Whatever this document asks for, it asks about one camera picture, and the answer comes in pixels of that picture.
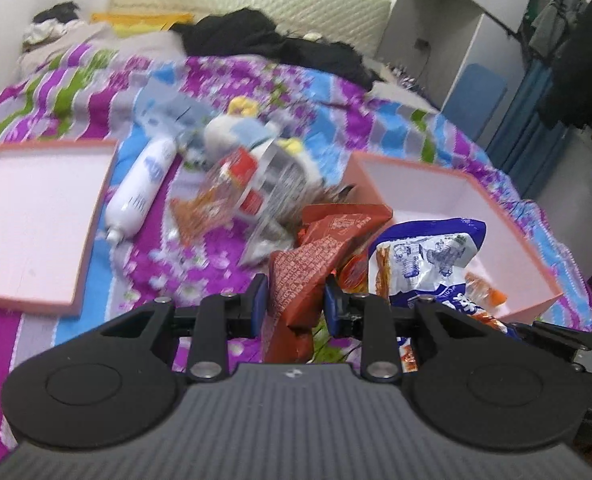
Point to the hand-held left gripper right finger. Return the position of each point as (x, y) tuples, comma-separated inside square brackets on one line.
[(332, 305)]

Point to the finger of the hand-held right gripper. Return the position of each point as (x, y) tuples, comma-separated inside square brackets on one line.
[(551, 336)]

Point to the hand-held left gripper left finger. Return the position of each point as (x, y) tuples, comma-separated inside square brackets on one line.
[(259, 301)]

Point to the small orange snack packet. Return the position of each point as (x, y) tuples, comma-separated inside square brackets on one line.
[(356, 272)]

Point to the orange-red snack packet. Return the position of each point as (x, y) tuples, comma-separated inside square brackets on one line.
[(301, 270)]

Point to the blue and white snack packet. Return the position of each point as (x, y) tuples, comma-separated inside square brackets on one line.
[(426, 255)]

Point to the pink cardboard box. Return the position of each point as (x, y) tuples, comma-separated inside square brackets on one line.
[(426, 190)]

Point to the clear snack packet red label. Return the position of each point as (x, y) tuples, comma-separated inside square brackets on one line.
[(256, 185)]

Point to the white plastic bottle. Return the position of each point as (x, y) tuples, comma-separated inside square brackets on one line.
[(135, 185)]

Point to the blue and yellow plush doll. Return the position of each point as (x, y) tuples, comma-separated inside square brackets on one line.
[(235, 132)]

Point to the blue curtain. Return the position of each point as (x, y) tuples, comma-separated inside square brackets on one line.
[(531, 125)]

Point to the pale blue wipes packet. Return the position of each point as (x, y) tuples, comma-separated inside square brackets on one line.
[(165, 110)]

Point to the pink box lid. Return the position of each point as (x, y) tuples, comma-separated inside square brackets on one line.
[(25, 220)]

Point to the black clothing heap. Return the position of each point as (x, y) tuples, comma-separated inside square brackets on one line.
[(276, 40)]

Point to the dark hanging clothes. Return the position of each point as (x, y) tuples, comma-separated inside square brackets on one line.
[(576, 60)]

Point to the purple printed blanket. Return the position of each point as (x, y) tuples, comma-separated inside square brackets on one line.
[(75, 85)]

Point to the cream quilted headboard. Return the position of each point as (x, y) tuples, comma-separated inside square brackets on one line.
[(276, 5)]

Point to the yellow pillow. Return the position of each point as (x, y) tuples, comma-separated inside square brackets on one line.
[(140, 20)]

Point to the grey bed sheet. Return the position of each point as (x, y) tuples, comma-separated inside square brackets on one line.
[(95, 42)]

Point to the white cabinet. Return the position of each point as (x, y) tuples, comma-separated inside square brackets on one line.
[(451, 10)]

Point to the dark and white clothes pile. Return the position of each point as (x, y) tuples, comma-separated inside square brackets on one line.
[(50, 20)]

